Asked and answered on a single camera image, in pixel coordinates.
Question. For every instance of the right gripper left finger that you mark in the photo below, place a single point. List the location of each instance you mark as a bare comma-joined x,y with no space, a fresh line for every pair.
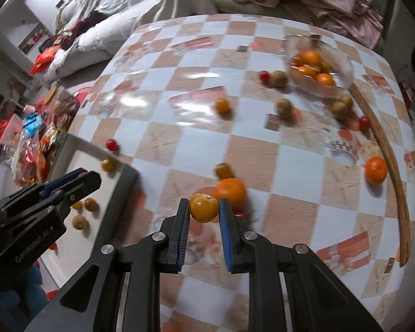
176,229

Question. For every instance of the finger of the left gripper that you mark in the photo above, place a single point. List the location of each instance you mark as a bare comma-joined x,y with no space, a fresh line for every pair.
51,186
75,190

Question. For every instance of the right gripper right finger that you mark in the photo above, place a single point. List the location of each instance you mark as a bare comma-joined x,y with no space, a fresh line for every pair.
240,245

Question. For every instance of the yellow cherry tomato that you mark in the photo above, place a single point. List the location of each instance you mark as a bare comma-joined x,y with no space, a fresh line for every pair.
77,206

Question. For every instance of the yellow tomato cluster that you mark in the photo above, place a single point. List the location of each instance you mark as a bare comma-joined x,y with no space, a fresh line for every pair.
203,207

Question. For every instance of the red cherry tomato with stem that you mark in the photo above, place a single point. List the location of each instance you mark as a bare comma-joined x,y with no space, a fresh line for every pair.
242,214

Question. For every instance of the brown-yellow cherry tomato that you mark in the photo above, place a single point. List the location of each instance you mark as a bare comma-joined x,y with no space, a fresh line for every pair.
91,205

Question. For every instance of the yellow tomato in tray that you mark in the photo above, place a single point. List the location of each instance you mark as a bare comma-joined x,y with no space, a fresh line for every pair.
109,164

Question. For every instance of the white shallow tray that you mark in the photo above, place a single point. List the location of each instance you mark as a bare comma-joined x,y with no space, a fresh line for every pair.
92,220

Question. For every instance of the red tomato mid left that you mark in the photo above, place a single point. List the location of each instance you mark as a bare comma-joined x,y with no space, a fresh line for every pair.
112,145

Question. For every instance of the pile of snack packets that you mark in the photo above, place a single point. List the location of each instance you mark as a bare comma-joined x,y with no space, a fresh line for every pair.
31,140

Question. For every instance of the orange near tray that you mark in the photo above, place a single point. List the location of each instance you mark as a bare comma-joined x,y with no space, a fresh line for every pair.
234,190

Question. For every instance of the dark yellow tomato above orange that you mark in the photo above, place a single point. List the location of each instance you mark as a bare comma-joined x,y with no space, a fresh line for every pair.
223,171

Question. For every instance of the small orange tomato upper left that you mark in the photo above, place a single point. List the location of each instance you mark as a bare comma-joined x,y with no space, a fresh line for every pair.
222,106

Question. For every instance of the kiwi left of bowl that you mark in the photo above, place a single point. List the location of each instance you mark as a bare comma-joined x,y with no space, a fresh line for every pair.
284,108

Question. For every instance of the kiwi of bowl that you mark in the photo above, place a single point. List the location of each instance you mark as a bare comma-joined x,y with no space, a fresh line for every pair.
284,108
347,100
340,110

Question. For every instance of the white sofa cushion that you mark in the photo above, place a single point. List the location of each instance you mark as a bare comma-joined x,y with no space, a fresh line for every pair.
121,19

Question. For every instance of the large orange right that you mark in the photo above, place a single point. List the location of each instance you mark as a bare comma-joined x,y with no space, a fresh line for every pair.
375,170

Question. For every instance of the red tomato by bowl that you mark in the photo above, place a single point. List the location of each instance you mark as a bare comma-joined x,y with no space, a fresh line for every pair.
264,77

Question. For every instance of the kiwi near bowl top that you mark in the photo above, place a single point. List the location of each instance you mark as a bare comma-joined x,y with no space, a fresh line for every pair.
279,79

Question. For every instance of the red tomato right cluster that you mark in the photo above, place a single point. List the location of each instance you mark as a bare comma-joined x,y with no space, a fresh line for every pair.
364,123

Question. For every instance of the glass fruit bowl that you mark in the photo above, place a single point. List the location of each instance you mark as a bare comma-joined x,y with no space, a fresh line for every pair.
317,68

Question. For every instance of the orange in bowl top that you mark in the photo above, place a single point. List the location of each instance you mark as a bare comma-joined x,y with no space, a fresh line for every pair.
312,58

